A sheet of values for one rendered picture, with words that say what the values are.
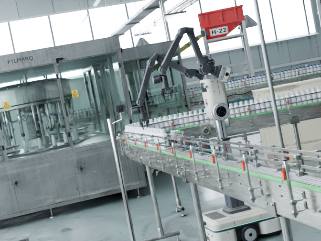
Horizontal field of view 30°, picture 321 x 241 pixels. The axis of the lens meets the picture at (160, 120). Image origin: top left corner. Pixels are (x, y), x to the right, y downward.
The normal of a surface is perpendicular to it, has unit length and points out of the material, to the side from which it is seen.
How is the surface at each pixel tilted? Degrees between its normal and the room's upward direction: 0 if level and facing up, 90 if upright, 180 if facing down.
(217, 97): 101
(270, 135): 90
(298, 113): 90
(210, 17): 90
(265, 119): 90
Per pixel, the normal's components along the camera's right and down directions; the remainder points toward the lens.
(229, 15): -0.07, 0.06
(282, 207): -0.95, 0.20
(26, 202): 0.24, 0.00
